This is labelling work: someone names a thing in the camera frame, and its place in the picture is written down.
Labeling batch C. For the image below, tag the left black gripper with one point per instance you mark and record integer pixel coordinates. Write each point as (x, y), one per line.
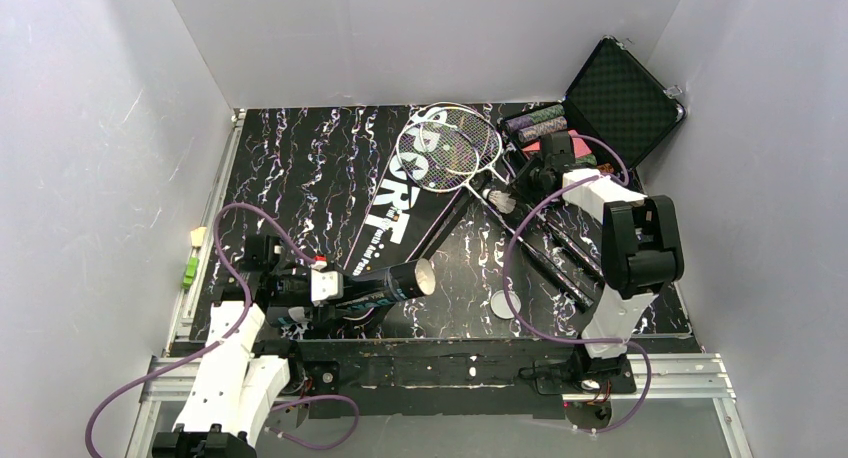
(337, 307)

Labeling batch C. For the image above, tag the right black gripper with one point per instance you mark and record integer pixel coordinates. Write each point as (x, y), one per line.
(539, 174)

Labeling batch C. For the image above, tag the white feather shuttlecock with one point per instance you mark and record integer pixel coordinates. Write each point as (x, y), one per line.
(502, 201)

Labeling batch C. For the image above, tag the black shuttlecock tube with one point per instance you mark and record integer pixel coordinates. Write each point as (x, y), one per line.
(367, 292)

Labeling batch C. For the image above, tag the clear tube lid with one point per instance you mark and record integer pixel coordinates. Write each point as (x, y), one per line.
(505, 304)

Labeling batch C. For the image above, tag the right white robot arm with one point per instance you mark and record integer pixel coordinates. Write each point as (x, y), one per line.
(640, 251)

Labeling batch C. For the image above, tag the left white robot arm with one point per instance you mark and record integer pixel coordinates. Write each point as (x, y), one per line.
(235, 385)

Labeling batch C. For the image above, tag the white badminton racket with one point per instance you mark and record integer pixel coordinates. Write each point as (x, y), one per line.
(447, 149)
(559, 236)

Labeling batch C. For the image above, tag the black poker chip case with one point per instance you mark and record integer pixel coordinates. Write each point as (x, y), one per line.
(614, 99)

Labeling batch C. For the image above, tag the black racket bag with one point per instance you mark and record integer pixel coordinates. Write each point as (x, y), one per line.
(402, 221)

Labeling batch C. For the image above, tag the green clip on rail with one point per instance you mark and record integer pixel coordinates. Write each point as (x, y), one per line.
(190, 273)

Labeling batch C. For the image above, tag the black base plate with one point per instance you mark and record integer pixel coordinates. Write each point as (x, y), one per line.
(429, 377)

